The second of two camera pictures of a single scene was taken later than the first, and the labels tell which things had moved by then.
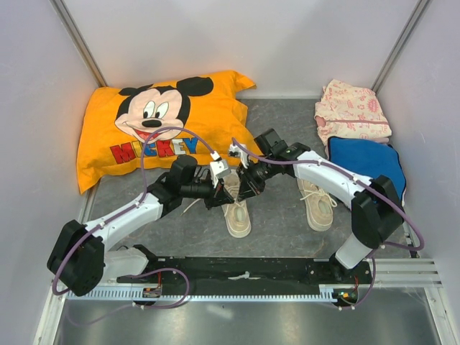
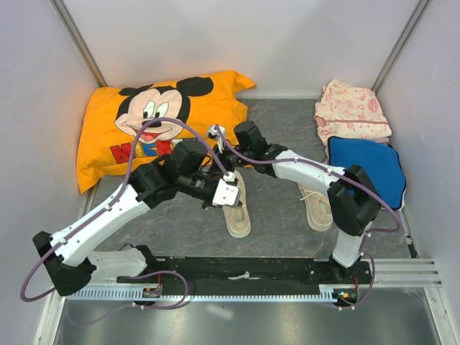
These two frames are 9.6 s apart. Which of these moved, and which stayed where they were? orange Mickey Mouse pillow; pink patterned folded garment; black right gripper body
Moved: black right gripper body
Stayed: pink patterned folded garment; orange Mickey Mouse pillow
